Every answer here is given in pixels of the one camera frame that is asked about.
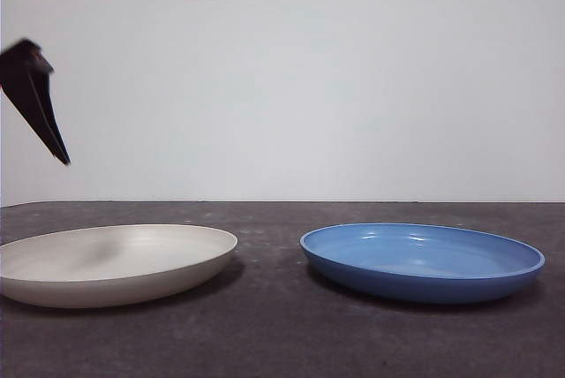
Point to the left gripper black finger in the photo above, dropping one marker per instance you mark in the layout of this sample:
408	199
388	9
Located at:
46	102
24	104

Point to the white round plate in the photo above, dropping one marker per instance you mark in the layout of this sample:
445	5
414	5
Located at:
110	274

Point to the blue round plate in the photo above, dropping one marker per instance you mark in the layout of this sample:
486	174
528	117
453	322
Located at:
419	285

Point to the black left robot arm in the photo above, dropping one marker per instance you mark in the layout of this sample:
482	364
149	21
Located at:
26	55

